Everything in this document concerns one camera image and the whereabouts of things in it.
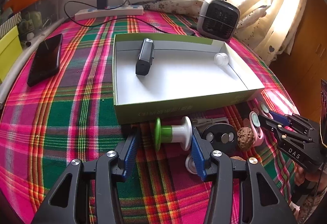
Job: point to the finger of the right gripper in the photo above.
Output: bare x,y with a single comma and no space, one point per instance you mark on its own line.
278,129
294,121

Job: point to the plaid bed cover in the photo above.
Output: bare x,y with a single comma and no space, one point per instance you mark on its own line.
71,115

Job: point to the striped white box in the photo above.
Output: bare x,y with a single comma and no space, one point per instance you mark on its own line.
10,23

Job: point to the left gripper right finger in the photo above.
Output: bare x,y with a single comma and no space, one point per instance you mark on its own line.
260,199

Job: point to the cream heart curtain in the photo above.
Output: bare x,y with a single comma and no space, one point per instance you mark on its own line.
268,27

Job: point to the brown walnut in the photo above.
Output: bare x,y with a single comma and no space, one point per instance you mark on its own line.
237,158
245,138

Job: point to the green white shallow box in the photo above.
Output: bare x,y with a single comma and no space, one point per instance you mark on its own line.
183,77

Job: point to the small white round jar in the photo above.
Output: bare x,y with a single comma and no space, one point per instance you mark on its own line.
221,59

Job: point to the black smartphone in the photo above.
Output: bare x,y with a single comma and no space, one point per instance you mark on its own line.
46,62

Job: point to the floral pillow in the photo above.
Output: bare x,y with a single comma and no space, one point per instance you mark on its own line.
190,8

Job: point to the black charger with cable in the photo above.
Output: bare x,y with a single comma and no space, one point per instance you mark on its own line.
101,5

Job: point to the white power strip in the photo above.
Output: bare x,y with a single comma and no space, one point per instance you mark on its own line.
121,11

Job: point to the person right hand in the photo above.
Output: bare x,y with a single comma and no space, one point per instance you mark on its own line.
301,175

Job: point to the white shelf board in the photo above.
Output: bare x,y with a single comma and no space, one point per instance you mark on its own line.
15,70

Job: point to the yellow cardboard box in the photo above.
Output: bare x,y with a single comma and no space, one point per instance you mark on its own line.
9,52

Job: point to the black round three-button device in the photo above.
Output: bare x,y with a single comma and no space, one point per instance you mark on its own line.
222,136

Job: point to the pink clip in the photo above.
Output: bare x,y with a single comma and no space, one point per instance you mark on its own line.
264,110
256,128

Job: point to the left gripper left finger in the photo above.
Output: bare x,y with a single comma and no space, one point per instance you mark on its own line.
68,199

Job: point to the white round hook knob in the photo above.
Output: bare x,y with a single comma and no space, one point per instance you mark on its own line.
190,165

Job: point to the black rectangular light device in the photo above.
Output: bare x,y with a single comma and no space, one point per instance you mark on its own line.
145,57

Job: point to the grey black space heater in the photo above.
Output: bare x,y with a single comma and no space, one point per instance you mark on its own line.
218,20

